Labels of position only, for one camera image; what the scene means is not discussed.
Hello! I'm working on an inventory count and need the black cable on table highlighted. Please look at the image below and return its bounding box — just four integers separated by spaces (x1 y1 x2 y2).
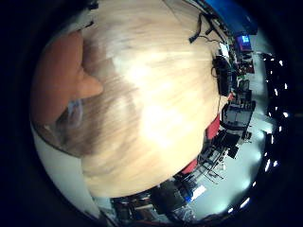
187 12 222 44

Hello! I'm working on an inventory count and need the red panel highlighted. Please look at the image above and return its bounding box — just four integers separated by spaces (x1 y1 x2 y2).
205 114 222 140

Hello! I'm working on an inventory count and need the black device box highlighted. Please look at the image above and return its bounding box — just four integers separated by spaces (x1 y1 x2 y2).
212 55 233 97

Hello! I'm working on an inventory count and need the lit blue screen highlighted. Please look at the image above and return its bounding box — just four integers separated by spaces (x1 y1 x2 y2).
240 34 253 51

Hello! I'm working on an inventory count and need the blue panel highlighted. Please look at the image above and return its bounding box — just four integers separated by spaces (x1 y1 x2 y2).
203 0 258 36

